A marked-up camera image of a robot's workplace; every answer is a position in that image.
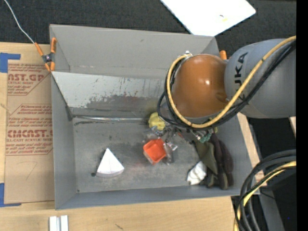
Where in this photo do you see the white wedge block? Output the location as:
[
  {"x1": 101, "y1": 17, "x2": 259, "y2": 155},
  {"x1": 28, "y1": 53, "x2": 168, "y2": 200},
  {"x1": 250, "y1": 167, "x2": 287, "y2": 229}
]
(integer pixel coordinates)
[{"x1": 96, "y1": 148, "x2": 125, "y2": 179}]

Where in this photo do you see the dark olive and brown cloth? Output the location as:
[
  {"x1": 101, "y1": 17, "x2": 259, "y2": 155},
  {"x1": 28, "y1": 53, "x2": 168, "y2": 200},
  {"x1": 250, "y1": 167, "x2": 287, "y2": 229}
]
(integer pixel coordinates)
[{"x1": 194, "y1": 132, "x2": 234, "y2": 191}]

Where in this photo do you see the grey metal bin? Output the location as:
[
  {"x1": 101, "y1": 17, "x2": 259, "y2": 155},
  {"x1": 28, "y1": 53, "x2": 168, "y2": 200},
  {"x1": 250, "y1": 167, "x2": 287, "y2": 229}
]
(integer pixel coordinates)
[{"x1": 49, "y1": 24, "x2": 262, "y2": 210}]

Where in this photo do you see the white crumpled cloth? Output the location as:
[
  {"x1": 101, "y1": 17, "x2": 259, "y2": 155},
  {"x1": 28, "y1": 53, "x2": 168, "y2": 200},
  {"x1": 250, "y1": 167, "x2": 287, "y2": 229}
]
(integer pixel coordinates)
[{"x1": 187, "y1": 161, "x2": 207, "y2": 186}]

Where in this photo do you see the yellow lumpy toy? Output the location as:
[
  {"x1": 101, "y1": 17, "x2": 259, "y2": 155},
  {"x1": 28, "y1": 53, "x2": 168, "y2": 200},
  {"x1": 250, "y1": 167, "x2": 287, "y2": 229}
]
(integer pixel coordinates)
[{"x1": 148, "y1": 112, "x2": 167, "y2": 131}]

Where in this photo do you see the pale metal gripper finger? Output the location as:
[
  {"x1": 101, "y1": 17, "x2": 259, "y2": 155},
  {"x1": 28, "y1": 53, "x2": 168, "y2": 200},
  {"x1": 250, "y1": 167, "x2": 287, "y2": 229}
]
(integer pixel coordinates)
[
  {"x1": 143, "y1": 125, "x2": 166, "y2": 139},
  {"x1": 164, "y1": 141, "x2": 179, "y2": 165}
]

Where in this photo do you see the orange square cup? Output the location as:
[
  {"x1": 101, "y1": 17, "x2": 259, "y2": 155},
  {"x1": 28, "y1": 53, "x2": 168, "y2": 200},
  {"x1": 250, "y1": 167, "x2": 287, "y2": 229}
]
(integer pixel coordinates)
[{"x1": 142, "y1": 138, "x2": 167, "y2": 166}]

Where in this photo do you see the brown cardboard board, red print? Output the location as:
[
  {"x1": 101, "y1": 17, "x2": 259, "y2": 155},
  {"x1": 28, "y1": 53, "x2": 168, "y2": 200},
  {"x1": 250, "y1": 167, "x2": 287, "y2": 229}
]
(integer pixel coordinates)
[{"x1": 0, "y1": 41, "x2": 56, "y2": 205}]

